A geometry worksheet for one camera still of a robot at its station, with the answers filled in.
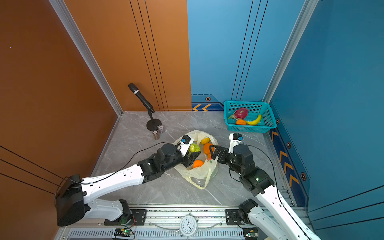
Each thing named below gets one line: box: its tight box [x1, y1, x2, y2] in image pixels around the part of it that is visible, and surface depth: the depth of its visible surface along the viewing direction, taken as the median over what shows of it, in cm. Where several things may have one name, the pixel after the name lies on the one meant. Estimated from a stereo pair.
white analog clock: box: [179, 212, 199, 237], surface depth 70 cm
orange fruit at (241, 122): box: [236, 119, 247, 125], surface depth 111 cm
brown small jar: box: [152, 130, 160, 141], surface depth 104 cm
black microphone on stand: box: [128, 82, 162, 131], surface depth 98 cm
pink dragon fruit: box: [228, 107, 249, 120], surface depth 114 cm
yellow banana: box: [244, 114, 262, 126], surface depth 114 cm
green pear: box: [189, 143, 201, 153], surface depth 69 cm
